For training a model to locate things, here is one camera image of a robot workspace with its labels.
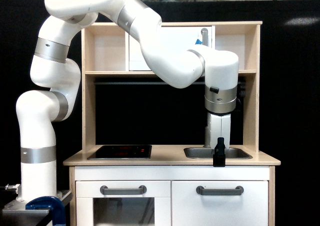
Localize blue tape piece right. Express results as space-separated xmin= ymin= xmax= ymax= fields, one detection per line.
xmin=195 ymin=39 xmax=202 ymax=45

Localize grey cabinet door handle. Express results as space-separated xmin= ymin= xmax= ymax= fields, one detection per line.
xmin=196 ymin=186 xmax=244 ymax=196

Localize grey hanging rail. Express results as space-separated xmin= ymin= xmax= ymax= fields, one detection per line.
xmin=93 ymin=81 xmax=245 ymax=86

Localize grey metal base plate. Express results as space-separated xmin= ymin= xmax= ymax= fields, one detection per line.
xmin=2 ymin=190 xmax=73 ymax=215

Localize black toy stovetop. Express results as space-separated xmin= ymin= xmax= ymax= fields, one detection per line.
xmin=87 ymin=144 xmax=152 ymax=160

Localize grey microwave door handle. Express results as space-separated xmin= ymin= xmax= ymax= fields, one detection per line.
xmin=201 ymin=28 xmax=209 ymax=47

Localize grey oven door handle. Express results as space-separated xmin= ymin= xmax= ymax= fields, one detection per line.
xmin=100 ymin=185 xmax=147 ymax=195

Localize blue c-clamp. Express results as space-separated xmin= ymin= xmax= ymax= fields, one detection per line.
xmin=25 ymin=196 xmax=66 ymax=226

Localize silver cable connector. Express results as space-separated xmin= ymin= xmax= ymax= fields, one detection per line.
xmin=0 ymin=184 xmax=20 ymax=194

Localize white cabinet door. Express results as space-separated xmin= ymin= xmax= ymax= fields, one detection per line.
xmin=171 ymin=181 xmax=269 ymax=225

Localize grey toy faucet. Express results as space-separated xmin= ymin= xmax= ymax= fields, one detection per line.
xmin=204 ymin=112 xmax=211 ymax=148

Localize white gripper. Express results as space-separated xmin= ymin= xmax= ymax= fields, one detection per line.
xmin=208 ymin=113 xmax=231 ymax=167

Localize wooden toy kitchen frame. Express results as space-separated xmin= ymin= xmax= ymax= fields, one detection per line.
xmin=64 ymin=21 xmax=280 ymax=225

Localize white oven door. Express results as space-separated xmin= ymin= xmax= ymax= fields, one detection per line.
xmin=76 ymin=181 xmax=172 ymax=225

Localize white microwave door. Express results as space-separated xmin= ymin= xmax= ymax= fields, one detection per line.
xmin=125 ymin=26 xmax=215 ymax=71

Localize grey toy sink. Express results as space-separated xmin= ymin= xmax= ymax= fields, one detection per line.
xmin=184 ymin=147 xmax=252 ymax=159

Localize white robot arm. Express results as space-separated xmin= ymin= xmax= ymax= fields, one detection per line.
xmin=16 ymin=0 xmax=239 ymax=202

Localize black hooks on rail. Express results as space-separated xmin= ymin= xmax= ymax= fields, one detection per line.
xmin=237 ymin=80 xmax=247 ymax=97

